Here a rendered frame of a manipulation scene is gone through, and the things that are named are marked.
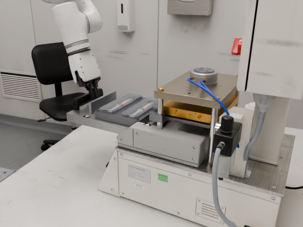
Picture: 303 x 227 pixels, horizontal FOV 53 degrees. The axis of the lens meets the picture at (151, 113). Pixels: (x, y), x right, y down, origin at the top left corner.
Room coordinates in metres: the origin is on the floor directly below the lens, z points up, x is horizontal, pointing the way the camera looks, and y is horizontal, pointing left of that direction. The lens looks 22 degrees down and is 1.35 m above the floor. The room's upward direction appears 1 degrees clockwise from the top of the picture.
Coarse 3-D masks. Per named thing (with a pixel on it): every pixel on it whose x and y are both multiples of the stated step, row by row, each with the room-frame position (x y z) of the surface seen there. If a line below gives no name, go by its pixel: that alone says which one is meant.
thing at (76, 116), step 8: (104, 96) 1.01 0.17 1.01; (112, 96) 1.06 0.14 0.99; (88, 104) 1.03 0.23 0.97; (96, 104) 0.97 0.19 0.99; (104, 104) 1.01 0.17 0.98; (72, 112) 0.96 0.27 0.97; (80, 112) 0.96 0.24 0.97; (88, 112) 0.96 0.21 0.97; (72, 120) 0.94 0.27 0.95; (80, 120) 0.92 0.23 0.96; (88, 120) 0.91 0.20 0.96; (96, 120) 0.89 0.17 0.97; (104, 120) 0.89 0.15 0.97; (168, 120) 0.98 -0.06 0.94; (104, 128) 0.88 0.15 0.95; (112, 128) 0.86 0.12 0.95; (120, 128) 0.85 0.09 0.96
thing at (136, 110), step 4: (144, 100) 0.99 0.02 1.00; (148, 100) 0.99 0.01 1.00; (152, 100) 0.99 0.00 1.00; (156, 100) 0.99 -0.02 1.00; (136, 104) 0.95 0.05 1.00; (140, 104) 0.95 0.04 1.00; (144, 104) 0.95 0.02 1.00; (148, 104) 0.95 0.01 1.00; (152, 104) 0.95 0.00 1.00; (132, 108) 0.91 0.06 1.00; (136, 108) 0.91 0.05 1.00; (140, 108) 0.91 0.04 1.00; (144, 108) 0.92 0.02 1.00; (148, 108) 0.92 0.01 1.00; (124, 112) 0.88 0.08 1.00; (128, 112) 0.88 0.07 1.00; (132, 112) 0.88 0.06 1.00; (136, 112) 0.88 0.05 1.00; (140, 112) 0.88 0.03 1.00
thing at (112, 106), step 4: (124, 96) 1.03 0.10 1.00; (128, 96) 1.03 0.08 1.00; (132, 96) 1.03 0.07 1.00; (136, 96) 1.03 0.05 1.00; (116, 100) 0.99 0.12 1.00; (120, 100) 0.99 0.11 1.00; (124, 100) 0.99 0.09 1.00; (128, 100) 0.99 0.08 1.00; (132, 100) 0.99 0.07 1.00; (108, 104) 0.94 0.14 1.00; (112, 104) 0.94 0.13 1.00; (116, 104) 0.95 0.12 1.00; (120, 104) 0.95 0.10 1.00; (124, 104) 0.95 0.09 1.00; (100, 108) 0.91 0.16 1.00; (104, 108) 0.91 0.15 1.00; (108, 108) 0.91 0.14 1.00; (112, 108) 0.91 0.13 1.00; (116, 108) 0.91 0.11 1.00
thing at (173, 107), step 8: (232, 96) 0.88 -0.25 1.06; (168, 104) 0.80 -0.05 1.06; (176, 104) 0.80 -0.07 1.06; (184, 104) 0.80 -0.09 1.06; (192, 104) 0.81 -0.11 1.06; (224, 104) 0.81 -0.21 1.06; (232, 104) 0.83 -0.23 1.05; (168, 112) 0.79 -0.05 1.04; (176, 112) 0.78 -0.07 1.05; (184, 112) 0.76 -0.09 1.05; (192, 112) 0.75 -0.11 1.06; (200, 112) 0.75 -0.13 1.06; (208, 112) 0.75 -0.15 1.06; (224, 112) 0.75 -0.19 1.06; (176, 120) 0.77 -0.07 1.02; (184, 120) 0.76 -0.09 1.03; (192, 120) 0.76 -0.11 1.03; (200, 120) 0.74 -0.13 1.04; (208, 120) 0.73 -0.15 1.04
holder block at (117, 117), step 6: (138, 102) 1.00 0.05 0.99; (126, 108) 0.94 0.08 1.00; (96, 114) 0.90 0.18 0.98; (102, 114) 0.89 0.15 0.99; (108, 114) 0.88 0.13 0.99; (114, 114) 0.88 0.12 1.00; (120, 114) 0.88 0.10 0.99; (144, 114) 0.88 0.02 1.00; (108, 120) 0.88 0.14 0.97; (114, 120) 0.87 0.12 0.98; (120, 120) 0.86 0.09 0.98; (126, 120) 0.85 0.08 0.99; (132, 120) 0.84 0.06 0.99; (138, 120) 0.84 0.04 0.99; (144, 120) 0.86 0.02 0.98
